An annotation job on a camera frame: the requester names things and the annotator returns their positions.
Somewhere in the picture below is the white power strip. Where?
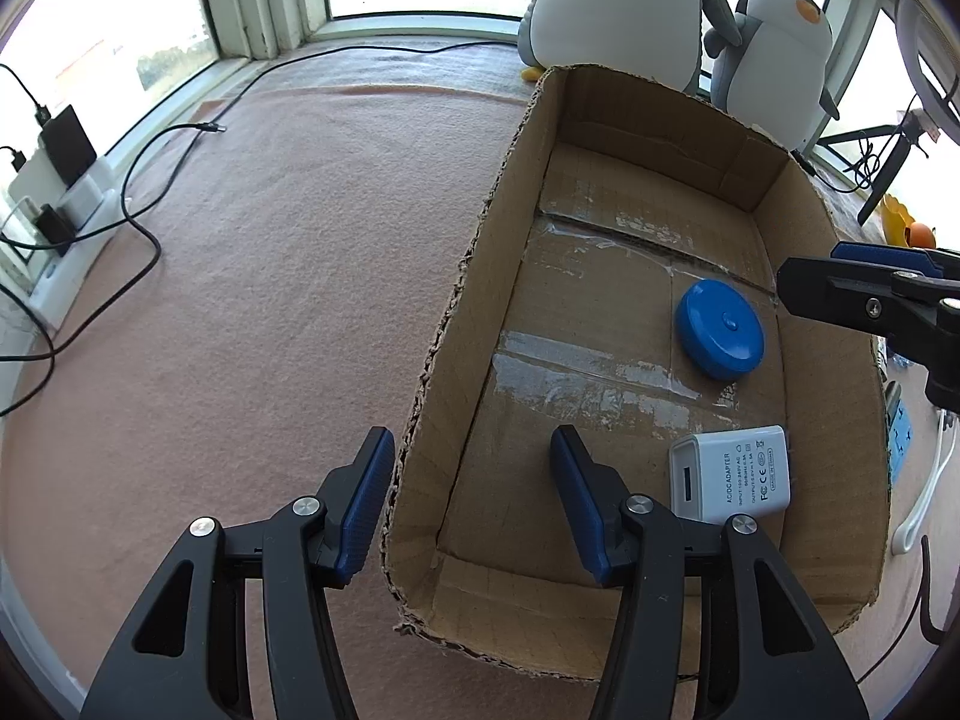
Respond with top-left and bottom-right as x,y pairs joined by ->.
2,148 -> 122,330

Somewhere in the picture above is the yellow fruit bowl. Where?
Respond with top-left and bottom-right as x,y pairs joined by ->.
880,193 -> 914,247

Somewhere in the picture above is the black tripod stand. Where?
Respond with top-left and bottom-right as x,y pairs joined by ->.
815,107 -> 939,226

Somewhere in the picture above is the white AC/DC power adapter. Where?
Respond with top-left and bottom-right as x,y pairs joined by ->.
669,426 -> 791,525

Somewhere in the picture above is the white ring light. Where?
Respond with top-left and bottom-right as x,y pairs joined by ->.
895,0 -> 958,143

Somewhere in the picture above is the orange fruit upper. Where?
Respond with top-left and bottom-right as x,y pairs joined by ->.
905,223 -> 937,249

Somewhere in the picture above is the open cardboard box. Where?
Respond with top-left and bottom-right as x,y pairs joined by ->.
381,65 -> 890,679

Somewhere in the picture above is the large plush penguin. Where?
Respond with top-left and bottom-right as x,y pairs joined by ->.
517,0 -> 743,94

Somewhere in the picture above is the small plush penguin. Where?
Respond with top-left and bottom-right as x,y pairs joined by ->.
703,0 -> 839,151

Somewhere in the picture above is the black cable on mat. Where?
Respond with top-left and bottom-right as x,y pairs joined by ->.
0,39 -> 520,421

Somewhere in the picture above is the blue round tape measure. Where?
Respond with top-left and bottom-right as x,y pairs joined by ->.
674,280 -> 765,382

